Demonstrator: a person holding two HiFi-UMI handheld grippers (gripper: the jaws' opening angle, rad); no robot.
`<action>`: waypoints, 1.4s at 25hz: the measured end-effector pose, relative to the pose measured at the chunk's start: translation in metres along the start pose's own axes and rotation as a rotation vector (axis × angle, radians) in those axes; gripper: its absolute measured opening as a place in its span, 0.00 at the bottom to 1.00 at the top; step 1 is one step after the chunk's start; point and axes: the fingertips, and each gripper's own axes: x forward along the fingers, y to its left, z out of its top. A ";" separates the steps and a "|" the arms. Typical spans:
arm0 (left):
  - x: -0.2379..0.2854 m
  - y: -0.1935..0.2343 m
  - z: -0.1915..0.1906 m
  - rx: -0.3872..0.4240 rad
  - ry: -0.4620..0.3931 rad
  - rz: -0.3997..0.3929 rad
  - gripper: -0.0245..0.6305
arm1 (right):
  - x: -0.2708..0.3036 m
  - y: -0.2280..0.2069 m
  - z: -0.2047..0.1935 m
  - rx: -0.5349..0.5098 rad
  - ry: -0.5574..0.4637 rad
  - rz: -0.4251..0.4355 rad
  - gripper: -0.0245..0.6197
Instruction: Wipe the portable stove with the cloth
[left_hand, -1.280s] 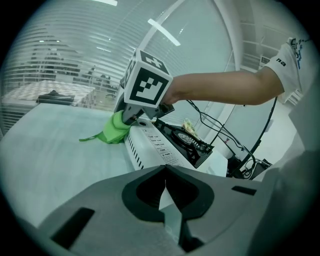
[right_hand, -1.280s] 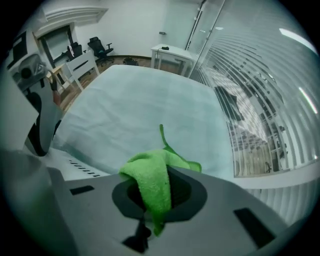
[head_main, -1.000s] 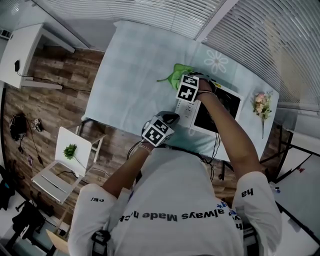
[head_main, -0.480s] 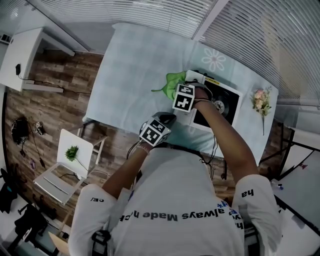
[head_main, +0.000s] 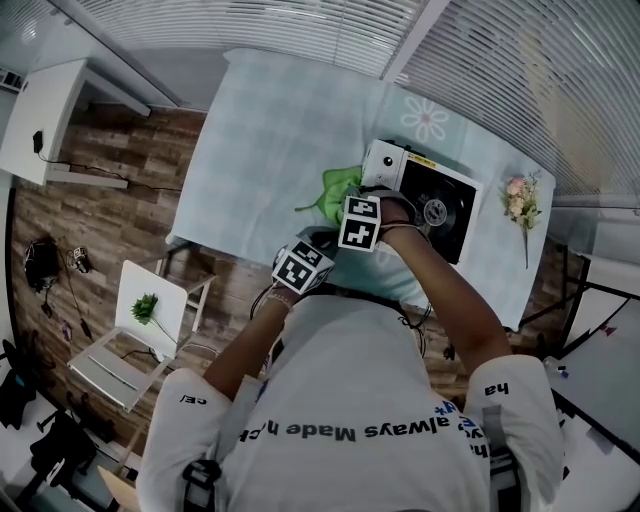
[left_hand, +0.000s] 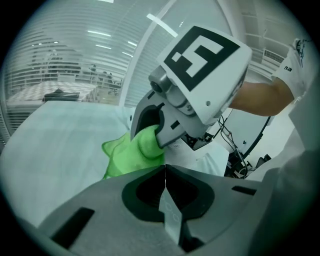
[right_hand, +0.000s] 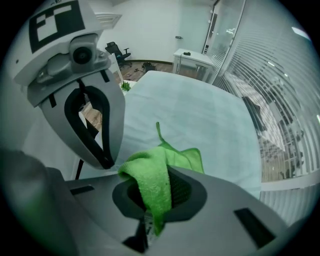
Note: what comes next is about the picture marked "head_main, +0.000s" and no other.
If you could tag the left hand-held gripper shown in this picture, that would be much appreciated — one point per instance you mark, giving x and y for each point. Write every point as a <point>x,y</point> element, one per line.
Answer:
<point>300,270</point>

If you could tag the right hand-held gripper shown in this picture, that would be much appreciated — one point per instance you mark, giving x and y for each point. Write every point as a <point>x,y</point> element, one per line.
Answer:
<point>360,225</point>

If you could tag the green cloth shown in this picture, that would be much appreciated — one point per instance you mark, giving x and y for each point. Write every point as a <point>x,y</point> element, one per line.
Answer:
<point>335,190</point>

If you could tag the white portable gas stove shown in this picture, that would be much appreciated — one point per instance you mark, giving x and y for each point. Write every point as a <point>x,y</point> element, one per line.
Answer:
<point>385,170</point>

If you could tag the person's left forearm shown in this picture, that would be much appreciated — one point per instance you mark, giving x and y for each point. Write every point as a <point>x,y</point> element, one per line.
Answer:
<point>245,350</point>

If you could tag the person's right forearm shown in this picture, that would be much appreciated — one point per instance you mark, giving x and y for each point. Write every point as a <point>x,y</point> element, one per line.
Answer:
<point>450,300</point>

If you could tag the table with light blue tablecloth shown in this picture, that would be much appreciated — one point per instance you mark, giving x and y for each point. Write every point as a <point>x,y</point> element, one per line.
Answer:
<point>275,140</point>

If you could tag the person's white printed t-shirt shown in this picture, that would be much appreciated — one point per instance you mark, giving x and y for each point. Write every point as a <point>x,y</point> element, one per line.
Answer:
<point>340,380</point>

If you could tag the pink artificial flower bouquet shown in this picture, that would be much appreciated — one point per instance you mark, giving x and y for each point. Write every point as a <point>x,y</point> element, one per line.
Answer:
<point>520,202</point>

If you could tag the white chair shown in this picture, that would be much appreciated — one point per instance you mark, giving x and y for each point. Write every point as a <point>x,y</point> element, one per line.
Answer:
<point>150,280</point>

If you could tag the green artificial plant sprig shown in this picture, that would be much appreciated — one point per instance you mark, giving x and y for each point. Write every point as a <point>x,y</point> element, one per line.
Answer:
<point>144,307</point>

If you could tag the clear bottle with blue cap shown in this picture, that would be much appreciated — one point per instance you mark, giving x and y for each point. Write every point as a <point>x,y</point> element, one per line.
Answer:
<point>552,362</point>

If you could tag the small purple object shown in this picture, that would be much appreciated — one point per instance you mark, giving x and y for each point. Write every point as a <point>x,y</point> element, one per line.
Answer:
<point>66,330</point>

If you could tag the black bag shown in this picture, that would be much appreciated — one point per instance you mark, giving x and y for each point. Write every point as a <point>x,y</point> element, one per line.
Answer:
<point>41,265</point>

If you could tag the black power adapter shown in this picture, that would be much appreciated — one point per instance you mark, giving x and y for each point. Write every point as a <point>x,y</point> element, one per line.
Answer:
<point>38,141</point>

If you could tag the white side table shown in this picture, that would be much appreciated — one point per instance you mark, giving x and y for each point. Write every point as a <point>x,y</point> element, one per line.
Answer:
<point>40,110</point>

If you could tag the black office chair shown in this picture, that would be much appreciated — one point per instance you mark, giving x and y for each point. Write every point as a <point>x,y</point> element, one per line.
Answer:
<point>65,450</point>
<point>15,395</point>

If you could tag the white desk with black frame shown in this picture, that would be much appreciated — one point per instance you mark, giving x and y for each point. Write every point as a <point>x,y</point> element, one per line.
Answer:
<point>600,370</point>

